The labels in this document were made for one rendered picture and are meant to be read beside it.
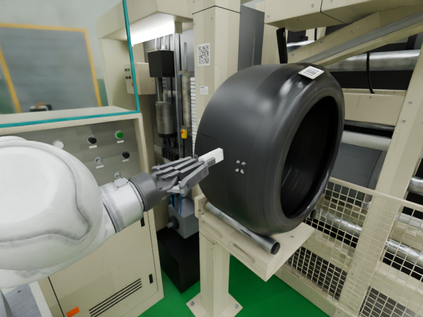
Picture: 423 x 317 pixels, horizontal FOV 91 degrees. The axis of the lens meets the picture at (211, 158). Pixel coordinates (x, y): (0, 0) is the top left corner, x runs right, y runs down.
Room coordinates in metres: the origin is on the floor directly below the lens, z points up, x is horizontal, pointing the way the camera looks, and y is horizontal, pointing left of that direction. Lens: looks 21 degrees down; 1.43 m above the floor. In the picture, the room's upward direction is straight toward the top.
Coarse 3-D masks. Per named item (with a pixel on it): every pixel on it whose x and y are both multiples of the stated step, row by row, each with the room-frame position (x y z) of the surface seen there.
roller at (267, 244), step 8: (208, 208) 0.75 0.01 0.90; (216, 208) 0.73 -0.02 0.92; (224, 216) 0.68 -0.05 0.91; (232, 224) 0.65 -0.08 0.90; (240, 224) 0.63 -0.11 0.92; (240, 232) 0.62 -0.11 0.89; (248, 232) 0.59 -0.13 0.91; (256, 240) 0.56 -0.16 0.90; (264, 240) 0.55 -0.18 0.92; (272, 240) 0.54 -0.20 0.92; (264, 248) 0.54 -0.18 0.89; (272, 248) 0.52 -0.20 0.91
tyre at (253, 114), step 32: (288, 64) 0.64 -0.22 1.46; (224, 96) 0.62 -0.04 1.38; (256, 96) 0.54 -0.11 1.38; (288, 96) 0.52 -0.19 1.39; (320, 96) 0.58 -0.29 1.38; (224, 128) 0.55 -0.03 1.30; (256, 128) 0.48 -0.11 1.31; (288, 128) 0.49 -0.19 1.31; (320, 128) 0.86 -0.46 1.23; (224, 160) 0.51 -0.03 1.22; (256, 160) 0.46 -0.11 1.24; (288, 160) 0.93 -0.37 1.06; (320, 160) 0.83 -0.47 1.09; (224, 192) 0.51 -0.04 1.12; (256, 192) 0.46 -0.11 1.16; (288, 192) 0.81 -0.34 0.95; (320, 192) 0.69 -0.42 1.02; (256, 224) 0.48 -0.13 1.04; (288, 224) 0.54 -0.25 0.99
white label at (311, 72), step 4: (308, 68) 0.59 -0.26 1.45; (312, 68) 0.59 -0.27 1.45; (316, 68) 0.59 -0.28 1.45; (300, 72) 0.57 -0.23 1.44; (304, 72) 0.57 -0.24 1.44; (308, 72) 0.57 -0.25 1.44; (312, 72) 0.57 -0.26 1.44; (316, 72) 0.57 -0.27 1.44; (320, 72) 0.57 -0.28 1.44; (308, 76) 0.55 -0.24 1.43; (312, 76) 0.55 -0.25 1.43; (316, 76) 0.55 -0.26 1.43
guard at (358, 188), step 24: (336, 192) 0.83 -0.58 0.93; (336, 216) 0.81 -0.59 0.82; (384, 216) 0.69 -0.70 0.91; (360, 240) 0.73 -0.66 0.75; (408, 240) 0.63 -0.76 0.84; (336, 264) 0.77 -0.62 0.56; (312, 288) 0.82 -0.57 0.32; (336, 288) 0.75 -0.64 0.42; (384, 288) 0.63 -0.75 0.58; (408, 288) 0.59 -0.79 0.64; (360, 312) 0.67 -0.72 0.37
